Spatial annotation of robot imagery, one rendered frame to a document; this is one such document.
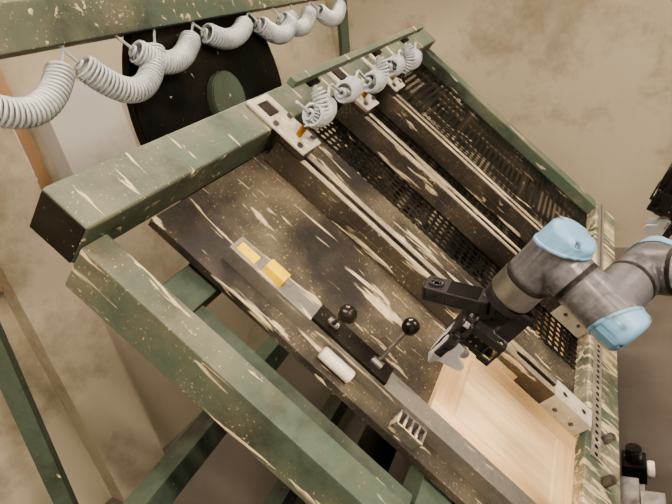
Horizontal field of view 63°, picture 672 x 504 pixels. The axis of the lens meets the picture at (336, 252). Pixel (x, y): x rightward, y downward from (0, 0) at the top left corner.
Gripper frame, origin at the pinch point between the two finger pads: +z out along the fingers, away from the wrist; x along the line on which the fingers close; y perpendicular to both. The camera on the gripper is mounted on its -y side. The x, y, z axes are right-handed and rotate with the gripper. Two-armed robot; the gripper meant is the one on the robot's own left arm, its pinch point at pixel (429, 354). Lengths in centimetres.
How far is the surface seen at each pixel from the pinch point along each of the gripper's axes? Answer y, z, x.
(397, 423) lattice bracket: 4.7, 17.2, -2.6
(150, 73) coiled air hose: -96, 15, 38
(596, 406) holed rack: 53, 22, 50
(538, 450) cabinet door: 40, 24, 24
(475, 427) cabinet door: 22.0, 21.2, 14.1
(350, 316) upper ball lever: -15.7, 2.4, -2.4
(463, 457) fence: 20.1, 18.1, 1.9
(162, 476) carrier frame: -31, 119, 6
